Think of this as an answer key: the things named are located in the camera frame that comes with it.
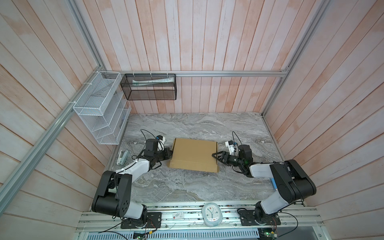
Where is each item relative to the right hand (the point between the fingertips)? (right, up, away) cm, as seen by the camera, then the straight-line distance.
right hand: (214, 156), depth 90 cm
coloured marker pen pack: (+14, -2, -38) cm, 41 cm away
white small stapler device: (-58, -1, +3) cm, 59 cm away
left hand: (-26, +1, +1) cm, 26 cm away
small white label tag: (-21, -27, -15) cm, 38 cm away
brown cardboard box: (-13, +1, -3) cm, 13 cm away
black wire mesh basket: (-44, +47, +14) cm, 66 cm away
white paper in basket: (-43, +45, 0) cm, 63 cm away
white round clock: (-4, -26, -17) cm, 31 cm away
